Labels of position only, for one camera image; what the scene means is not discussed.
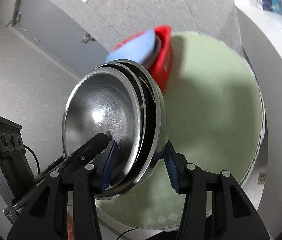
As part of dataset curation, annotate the red plastic basin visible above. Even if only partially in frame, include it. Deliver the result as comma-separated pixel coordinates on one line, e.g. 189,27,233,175
115,25,174,92

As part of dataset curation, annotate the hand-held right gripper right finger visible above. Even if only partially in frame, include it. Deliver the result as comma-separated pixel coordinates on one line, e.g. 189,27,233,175
163,140,275,240

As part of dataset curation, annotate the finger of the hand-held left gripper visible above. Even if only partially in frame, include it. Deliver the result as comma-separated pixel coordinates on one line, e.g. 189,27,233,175
32,132,111,183

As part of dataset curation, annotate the green round table mat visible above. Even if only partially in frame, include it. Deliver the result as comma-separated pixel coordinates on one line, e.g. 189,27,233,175
95,31,265,230

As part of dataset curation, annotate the grey door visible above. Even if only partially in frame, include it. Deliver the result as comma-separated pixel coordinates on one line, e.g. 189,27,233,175
5,0,106,67

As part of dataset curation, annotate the black cable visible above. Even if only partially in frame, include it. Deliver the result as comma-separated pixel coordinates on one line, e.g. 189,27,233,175
22,144,41,176

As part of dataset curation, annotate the large steel bowl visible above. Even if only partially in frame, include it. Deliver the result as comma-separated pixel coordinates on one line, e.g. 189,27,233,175
63,59,168,201

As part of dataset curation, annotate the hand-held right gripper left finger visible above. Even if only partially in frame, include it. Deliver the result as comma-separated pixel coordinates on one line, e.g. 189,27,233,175
7,140,119,240

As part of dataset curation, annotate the blue plastic basin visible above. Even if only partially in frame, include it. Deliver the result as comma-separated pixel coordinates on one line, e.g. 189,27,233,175
105,29,158,64

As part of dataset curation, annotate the medium steel bowl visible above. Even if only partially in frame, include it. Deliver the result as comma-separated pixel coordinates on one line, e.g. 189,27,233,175
98,61,157,197

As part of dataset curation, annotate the small steel bowl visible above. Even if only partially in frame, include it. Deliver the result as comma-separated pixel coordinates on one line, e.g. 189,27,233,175
62,66,143,193

